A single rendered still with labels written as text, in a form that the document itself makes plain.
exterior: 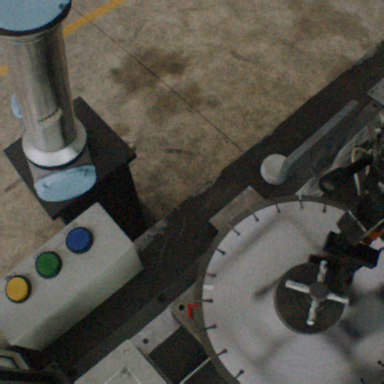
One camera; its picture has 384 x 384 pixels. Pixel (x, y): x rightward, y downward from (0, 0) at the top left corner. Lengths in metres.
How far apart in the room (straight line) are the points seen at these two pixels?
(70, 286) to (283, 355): 0.36
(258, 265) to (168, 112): 1.41
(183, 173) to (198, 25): 0.97
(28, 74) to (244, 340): 0.48
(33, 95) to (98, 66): 1.65
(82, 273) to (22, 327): 0.14
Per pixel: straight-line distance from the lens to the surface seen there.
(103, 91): 2.11
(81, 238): 0.72
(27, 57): 0.55
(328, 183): 0.40
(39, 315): 0.72
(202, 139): 1.87
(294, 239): 0.67
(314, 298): 0.59
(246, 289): 0.63
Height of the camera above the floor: 1.56
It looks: 64 degrees down
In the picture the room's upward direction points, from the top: 1 degrees counter-clockwise
